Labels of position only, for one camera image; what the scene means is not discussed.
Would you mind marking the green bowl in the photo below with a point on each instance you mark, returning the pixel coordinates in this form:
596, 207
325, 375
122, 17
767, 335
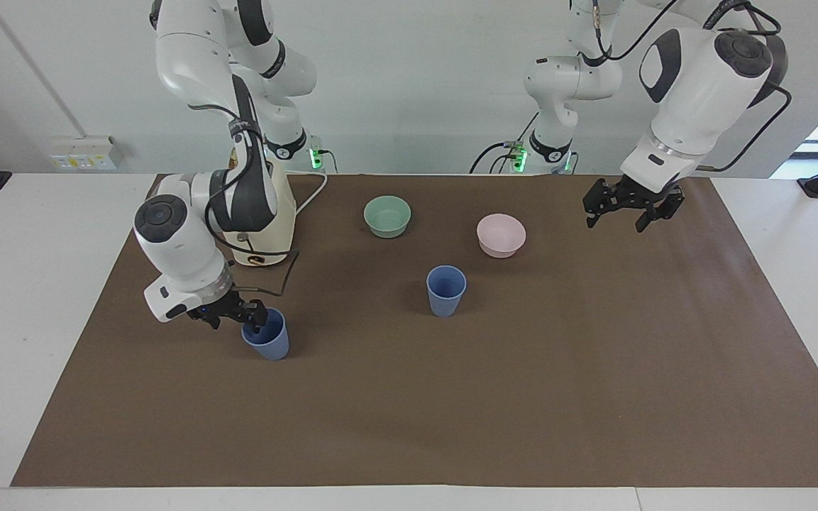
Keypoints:
387, 216

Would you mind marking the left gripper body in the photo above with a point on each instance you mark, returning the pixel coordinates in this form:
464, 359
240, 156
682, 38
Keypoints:
641, 193

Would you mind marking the pink bowl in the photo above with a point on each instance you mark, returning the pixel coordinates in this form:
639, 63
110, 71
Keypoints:
501, 235

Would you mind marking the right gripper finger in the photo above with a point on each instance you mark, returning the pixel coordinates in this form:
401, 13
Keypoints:
257, 323
252, 306

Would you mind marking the blue cup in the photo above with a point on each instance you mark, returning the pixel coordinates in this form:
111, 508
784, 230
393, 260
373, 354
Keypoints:
268, 341
445, 291

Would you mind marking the white wall socket box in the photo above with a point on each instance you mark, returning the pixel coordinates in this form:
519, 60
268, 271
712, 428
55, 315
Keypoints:
86, 152

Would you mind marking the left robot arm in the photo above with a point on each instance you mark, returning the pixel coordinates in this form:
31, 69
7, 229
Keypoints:
699, 85

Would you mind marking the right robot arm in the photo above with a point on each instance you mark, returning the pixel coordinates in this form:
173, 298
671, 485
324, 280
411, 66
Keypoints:
189, 64

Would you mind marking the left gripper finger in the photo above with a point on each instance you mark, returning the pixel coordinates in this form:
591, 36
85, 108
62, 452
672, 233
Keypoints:
664, 209
599, 200

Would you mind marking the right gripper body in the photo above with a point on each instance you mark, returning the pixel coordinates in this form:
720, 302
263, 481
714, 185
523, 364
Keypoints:
216, 309

